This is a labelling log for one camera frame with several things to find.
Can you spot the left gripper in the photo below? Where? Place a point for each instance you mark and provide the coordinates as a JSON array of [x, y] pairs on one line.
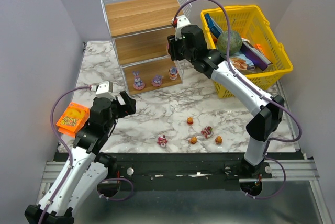
[[125, 103]]

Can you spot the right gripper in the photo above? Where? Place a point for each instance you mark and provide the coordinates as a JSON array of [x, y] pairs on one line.
[[172, 48]]

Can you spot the purple bunny orange cup toy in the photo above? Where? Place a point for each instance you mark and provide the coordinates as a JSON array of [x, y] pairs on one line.
[[173, 73]]

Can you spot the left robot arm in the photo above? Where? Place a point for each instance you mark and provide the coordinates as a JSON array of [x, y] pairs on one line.
[[86, 165]]

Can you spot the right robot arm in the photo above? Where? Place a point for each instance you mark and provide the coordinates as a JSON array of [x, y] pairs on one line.
[[266, 109]]

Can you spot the blue book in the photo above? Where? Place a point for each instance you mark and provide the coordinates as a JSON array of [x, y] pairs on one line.
[[213, 26]]

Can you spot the orange sponge box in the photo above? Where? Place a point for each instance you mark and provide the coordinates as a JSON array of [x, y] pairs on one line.
[[73, 119]]

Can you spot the pink bear toy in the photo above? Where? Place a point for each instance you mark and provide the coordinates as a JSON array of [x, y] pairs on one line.
[[162, 140]]

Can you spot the green melon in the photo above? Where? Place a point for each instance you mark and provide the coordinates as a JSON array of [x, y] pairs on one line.
[[234, 45]]

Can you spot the snack bag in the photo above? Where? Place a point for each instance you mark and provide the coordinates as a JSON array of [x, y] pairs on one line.
[[243, 64]]

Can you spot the small orange bear toy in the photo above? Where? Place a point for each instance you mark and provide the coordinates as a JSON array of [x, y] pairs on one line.
[[190, 121]]

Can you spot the orange burger toy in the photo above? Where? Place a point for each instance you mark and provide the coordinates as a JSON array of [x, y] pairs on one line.
[[193, 140]]

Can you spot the yellow plastic basket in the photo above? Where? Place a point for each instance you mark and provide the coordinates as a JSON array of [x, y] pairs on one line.
[[251, 24]]

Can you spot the small orange box in basket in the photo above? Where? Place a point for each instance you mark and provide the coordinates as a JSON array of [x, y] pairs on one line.
[[259, 48]]

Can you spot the purple box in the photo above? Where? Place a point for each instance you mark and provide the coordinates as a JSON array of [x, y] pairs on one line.
[[257, 58]]

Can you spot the red white cake toy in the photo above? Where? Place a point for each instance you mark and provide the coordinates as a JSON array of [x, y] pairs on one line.
[[207, 132]]

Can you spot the orange duck toy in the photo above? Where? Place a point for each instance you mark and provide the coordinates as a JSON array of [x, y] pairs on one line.
[[218, 140]]

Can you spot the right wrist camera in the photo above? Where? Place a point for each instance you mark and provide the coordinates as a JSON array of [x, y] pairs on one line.
[[178, 23]]

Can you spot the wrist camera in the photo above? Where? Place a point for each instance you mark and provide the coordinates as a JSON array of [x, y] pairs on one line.
[[178, 23], [103, 90]]

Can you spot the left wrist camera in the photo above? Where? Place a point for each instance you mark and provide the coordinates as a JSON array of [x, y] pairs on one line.
[[103, 90]]

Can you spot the white wire wooden shelf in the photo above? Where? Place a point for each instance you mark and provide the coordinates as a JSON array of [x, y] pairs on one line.
[[139, 31]]

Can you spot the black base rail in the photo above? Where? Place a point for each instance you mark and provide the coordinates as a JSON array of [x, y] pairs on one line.
[[198, 171]]

